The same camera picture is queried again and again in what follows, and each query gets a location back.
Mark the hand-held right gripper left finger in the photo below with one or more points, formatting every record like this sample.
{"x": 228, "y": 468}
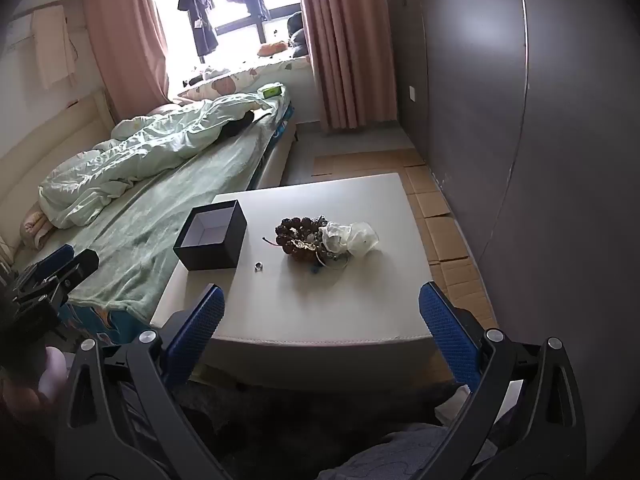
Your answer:
{"x": 195, "y": 330}

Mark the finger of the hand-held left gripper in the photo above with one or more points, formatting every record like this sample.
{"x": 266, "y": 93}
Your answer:
{"x": 82, "y": 262}
{"x": 50, "y": 257}

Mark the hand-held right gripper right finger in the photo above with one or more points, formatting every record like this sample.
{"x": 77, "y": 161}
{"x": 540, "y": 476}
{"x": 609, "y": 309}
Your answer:
{"x": 450, "y": 335}

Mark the black square gift box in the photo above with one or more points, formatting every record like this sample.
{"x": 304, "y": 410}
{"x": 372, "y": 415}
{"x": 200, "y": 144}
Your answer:
{"x": 215, "y": 255}

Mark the thin silver bangle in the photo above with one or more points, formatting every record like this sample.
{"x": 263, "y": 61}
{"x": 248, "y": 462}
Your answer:
{"x": 327, "y": 262}

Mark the person's left hand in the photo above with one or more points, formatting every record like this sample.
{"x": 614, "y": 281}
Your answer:
{"x": 25, "y": 395}

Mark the pink cloth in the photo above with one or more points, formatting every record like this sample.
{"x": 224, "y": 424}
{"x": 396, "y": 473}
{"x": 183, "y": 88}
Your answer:
{"x": 35, "y": 225}

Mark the bed with green sheet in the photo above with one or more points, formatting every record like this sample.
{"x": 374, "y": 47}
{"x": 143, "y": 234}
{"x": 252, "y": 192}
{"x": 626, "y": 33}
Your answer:
{"x": 165, "y": 200}

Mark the pale green quilt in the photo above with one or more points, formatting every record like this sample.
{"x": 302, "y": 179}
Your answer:
{"x": 125, "y": 160}

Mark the dark fuzzy cloth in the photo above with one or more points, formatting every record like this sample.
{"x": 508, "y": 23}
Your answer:
{"x": 280, "y": 420}

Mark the white low table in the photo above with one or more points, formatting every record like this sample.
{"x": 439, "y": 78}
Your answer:
{"x": 325, "y": 310}

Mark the flattened cardboard sheets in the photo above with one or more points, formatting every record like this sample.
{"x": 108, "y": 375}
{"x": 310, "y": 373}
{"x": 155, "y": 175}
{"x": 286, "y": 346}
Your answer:
{"x": 440, "y": 205}

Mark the black cloth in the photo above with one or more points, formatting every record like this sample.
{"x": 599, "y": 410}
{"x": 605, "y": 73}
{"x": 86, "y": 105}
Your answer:
{"x": 237, "y": 125}

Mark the dark grey wardrobe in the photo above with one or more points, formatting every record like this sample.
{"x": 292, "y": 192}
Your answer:
{"x": 500, "y": 110}

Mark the pink curtain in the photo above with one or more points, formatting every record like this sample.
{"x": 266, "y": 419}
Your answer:
{"x": 125, "y": 35}
{"x": 345, "y": 35}

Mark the floral window seat cushion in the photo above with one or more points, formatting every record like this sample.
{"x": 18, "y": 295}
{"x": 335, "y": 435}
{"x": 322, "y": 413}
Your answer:
{"x": 240, "y": 77}

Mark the green tissue box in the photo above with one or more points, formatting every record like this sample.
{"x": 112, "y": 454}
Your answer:
{"x": 272, "y": 91}

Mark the orange plush toy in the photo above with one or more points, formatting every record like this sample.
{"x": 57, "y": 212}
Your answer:
{"x": 272, "y": 49}

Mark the dark cushions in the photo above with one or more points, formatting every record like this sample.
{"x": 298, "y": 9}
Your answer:
{"x": 296, "y": 35}

